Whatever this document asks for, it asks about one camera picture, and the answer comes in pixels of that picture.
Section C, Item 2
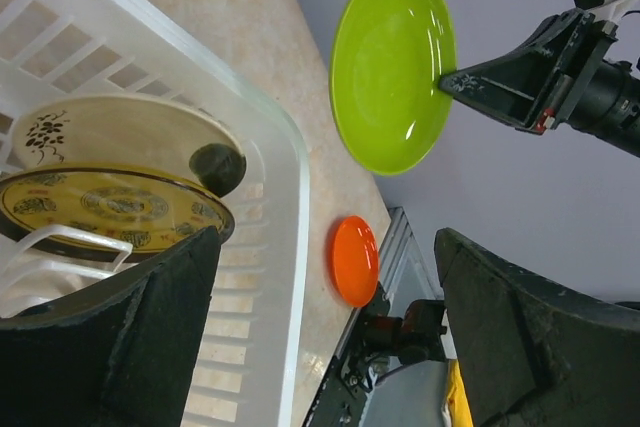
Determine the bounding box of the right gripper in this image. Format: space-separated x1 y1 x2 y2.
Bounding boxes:
438 10 639 157

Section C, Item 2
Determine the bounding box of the white plastic dish rack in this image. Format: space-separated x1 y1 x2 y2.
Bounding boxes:
1 0 310 426

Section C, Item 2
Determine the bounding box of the orange plate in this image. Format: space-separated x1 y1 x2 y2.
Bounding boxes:
326 215 380 308

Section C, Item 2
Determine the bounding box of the black and yellow plate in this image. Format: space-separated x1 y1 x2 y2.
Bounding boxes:
1 163 235 262

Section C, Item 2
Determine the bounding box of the cream plate with black marks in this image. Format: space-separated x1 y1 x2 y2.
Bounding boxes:
12 94 247 197

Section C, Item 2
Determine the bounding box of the aluminium frame rail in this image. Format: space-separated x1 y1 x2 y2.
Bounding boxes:
299 206 441 427

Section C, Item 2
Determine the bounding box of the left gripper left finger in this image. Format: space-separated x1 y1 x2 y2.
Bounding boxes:
1 227 221 426

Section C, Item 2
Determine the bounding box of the green plate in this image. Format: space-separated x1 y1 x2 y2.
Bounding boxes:
329 0 456 176

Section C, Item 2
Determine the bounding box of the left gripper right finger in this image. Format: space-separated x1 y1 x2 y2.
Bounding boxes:
434 228 639 426

